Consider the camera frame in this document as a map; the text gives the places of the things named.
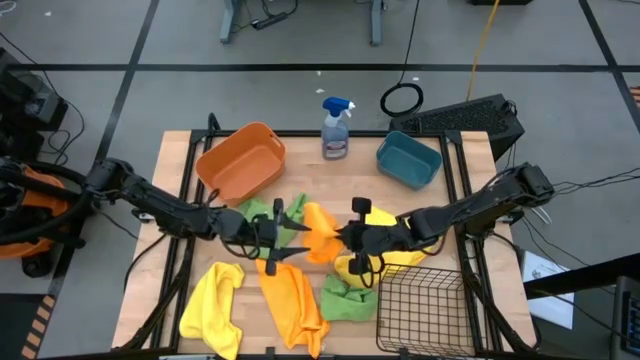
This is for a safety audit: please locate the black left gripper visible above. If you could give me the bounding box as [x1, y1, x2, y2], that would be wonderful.
[214, 198, 312, 277]

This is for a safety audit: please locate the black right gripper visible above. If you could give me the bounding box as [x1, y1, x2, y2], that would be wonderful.
[334, 197, 416, 277]

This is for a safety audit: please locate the small orange microfiber towel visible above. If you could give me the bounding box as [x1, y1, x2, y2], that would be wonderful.
[301, 201, 346, 265]

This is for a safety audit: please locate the green microfiber towel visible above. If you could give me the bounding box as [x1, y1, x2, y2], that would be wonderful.
[319, 273, 379, 323]
[235, 192, 310, 260]

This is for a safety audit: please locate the yellow microfiber towel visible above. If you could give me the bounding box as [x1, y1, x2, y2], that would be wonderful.
[333, 205, 436, 290]
[178, 261, 246, 360]

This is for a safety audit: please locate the large orange microfiber towel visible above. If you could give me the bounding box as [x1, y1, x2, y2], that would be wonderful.
[254, 258, 331, 359]

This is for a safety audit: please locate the orange plastic basket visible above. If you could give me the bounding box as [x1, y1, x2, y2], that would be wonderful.
[194, 121, 287, 207]

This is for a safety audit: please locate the blue-capped spray bottle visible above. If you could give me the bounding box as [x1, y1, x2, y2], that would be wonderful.
[320, 96, 357, 161]

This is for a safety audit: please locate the teal plastic basket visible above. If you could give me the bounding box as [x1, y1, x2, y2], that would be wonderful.
[375, 130, 444, 191]

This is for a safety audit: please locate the black computer tower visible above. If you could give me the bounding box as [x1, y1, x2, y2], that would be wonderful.
[388, 93, 526, 162]

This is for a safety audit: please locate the white paper sheet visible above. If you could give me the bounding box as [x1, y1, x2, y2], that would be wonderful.
[521, 249, 576, 331]

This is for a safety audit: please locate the grey desk leg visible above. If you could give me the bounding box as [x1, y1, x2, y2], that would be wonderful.
[368, 0, 385, 47]
[219, 0, 241, 45]

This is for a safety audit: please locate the black power strip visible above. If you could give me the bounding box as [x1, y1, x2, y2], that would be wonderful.
[251, 11, 290, 31]

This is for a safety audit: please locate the black metal beam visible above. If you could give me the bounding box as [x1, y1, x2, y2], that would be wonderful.
[523, 252, 640, 301]

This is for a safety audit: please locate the orange black shop vacuum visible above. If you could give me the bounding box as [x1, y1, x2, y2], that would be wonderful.
[0, 157, 94, 279]

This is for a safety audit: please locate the orange black hazard tape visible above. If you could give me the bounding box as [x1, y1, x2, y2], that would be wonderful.
[20, 294, 56, 360]

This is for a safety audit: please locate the black equipment stack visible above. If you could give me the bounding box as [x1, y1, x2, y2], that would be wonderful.
[0, 47, 69, 161]

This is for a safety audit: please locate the grey device with screen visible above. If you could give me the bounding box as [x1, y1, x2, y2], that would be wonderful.
[610, 274, 640, 360]

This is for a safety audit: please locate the black aluminium table frame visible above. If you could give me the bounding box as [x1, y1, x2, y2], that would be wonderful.
[119, 112, 541, 360]

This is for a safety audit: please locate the black wire basket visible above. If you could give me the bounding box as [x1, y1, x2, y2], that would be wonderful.
[375, 263, 476, 357]

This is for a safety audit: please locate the coiled black cable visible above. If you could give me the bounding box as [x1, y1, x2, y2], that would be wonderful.
[378, 0, 426, 119]

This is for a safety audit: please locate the yellow cable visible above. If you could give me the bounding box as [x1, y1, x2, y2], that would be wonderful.
[465, 0, 501, 101]

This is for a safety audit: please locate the black cable bundle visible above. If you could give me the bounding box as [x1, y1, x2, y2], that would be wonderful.
[549, 167, 640, 197]

